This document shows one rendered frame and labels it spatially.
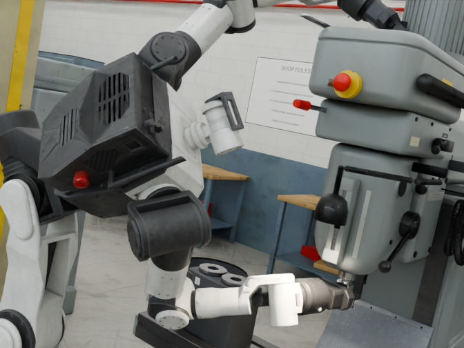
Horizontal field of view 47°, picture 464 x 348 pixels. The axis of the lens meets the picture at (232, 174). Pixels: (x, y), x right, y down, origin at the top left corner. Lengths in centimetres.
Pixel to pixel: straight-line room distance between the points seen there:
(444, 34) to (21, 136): 112
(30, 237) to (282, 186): 530
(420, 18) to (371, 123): 42
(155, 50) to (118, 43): 747
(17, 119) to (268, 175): 536
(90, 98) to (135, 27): 737
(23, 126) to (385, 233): 92
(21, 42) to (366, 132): 174
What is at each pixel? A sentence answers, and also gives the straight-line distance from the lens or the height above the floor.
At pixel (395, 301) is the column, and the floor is 116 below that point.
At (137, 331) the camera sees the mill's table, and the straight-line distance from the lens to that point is 181.
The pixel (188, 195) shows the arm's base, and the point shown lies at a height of 147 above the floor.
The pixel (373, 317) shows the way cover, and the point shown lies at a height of 108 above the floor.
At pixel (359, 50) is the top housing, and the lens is 122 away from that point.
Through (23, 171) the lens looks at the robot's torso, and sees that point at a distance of 135.
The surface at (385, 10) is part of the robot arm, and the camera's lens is 139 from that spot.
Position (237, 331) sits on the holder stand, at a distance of 163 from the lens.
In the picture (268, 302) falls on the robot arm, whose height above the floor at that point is 123.
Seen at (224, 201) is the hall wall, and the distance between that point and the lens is 697.
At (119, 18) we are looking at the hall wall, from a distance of 881.
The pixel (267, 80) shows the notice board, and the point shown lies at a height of 210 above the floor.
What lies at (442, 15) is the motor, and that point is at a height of 201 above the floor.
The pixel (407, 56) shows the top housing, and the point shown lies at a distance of 119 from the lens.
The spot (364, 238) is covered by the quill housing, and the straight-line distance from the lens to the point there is 133.
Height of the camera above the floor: 166
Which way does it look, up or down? 7 degrees down
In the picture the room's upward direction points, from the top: 11 degrees clockwise
